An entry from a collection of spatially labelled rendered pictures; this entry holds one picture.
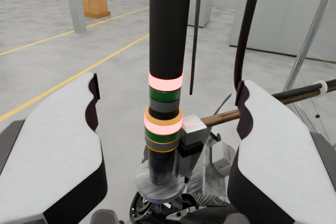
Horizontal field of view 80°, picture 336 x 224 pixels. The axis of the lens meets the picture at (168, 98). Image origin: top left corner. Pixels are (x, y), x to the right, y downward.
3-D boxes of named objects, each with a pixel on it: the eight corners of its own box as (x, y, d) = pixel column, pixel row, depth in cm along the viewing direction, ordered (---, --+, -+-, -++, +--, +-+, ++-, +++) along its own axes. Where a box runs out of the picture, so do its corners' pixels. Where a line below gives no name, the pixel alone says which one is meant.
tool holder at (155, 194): (181, 152, 34) (188, 105, 29) (204, 187, 29) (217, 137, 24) (129, 169, 31) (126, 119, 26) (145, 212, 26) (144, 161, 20)
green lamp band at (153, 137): (171, 115, 27) (171, 108, 26) (187, 137, 23) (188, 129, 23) (139, 123, 25) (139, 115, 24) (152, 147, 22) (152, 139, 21)
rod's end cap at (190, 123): (189, 127, 28) (191, 115, 27) (197, 136, 26) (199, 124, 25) (176, 130, 27) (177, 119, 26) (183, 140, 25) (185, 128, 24)
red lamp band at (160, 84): (172, 73, 23) (173, 63, 22) (187, 87, 20) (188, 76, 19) (144, 78, 21) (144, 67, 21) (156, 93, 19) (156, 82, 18)
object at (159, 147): (170, 123, 27) (171, 115, 27) (186, 145, 24) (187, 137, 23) (139, 131, 26) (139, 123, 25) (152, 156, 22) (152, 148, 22)
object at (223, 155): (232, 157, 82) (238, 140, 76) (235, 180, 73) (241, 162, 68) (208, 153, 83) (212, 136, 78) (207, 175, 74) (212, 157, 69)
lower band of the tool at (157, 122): (170, 125, 28) (172, 97, 25) (185, 147, 24) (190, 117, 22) (140, 133, 26) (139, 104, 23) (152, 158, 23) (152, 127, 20)
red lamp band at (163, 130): (171, 107, 26) (172, 99, 25) (188, 128, 23) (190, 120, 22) (139, 114, 24) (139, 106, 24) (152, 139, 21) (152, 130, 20)
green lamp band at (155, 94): (172, 83, 23) (172, 74, 23) (186, 98, 21) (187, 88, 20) (144, 88, 22) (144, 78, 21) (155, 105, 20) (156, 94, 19)
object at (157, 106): (171, 93, 24) (172, 84, 23) (185, 108, 21) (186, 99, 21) (144, 98, 23) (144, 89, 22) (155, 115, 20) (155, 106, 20)
